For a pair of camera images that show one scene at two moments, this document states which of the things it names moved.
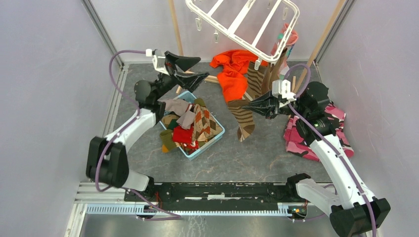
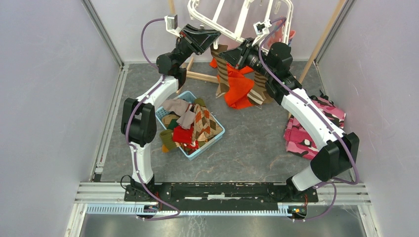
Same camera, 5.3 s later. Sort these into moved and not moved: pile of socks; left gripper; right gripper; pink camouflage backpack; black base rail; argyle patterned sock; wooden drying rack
Moved: left gripper; right gripper
Not moved: pink camouflage backpack; argyle patterned sock; wooden drying rack; black base rail; pile of socks
